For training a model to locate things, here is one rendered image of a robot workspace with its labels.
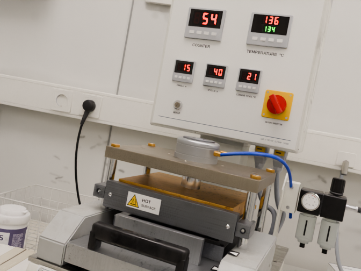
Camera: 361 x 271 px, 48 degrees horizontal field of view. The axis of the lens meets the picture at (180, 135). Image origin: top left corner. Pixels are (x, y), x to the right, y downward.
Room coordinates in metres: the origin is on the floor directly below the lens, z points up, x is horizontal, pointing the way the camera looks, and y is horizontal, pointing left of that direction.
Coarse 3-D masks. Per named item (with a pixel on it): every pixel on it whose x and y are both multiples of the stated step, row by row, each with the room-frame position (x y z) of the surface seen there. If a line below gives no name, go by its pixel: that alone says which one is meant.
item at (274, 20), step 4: (264, 16) 0.84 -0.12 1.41; (268, 16) 0.83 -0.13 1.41; (272, 16) 0.83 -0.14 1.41; (276, 16) 0.83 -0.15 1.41; (264, 20) 0.84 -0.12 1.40; (268, 20) 0.83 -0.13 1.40; (272, 20) 0.83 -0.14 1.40; (276, 20) 0.83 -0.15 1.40; (268, 24) 0.83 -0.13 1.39; (272, 24) 0.83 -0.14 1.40; (276, 24) 0.83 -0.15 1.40
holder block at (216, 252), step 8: (136, 216) 0.75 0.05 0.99; (160, 224) 0.73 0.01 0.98; (184, 232) 0.67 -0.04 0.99; (192, 232) 0.71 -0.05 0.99; (208, 240) 0.65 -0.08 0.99; (216, 240) 0.70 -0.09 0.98; (208, 248) 0.64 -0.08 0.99; (216, 248) 0.63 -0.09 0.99; (224, 248) 0.63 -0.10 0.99; (232, 248) 0.69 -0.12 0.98; (208, 256) 0.64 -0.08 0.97; (216, 256) 0.63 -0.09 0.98; (224, 256) 0.64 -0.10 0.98
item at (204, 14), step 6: (198, 12) 0.89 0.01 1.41; (204, 12) 0.88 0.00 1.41; (210, 12) 0.88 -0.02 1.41; (216, 12) 0.87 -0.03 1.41; (198, 18) 0.89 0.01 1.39; (204, 18) 0.88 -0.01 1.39; (210, 18) 0.88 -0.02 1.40; (216, 18) 0.87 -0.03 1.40; (192, 24) 0.89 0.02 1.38; (198, 24) 0.89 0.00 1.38; (204, 24) 0.88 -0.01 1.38; (210, 24) 0.88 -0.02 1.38; (216, 24) 0.87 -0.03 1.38
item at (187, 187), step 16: (144, 176) 0.76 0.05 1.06; (160, 176) 0.80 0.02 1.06; (176, 176) 0.83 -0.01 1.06; (176, 192) 0.66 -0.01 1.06; (192, 192) 0.69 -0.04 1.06; (208, 192) 0.72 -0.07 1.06; (224, 192) 0.75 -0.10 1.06; (240, 192) 0.78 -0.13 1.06; (224, 208) 0.63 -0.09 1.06; (240, 208) 0.68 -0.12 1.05
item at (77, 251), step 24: (120, 216) 0.65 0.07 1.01; (72, 240) 0.61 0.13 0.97; (168, 240) 0.62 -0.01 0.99; (192, 240) 0.60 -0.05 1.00; (96, 264) 0.58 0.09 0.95; (120, 264) 0.56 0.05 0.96; (144, 264) 0.57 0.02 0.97; (168, 264) 0.58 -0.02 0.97; (192, 264) 0.60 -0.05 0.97; (216, 264) 0.62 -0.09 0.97
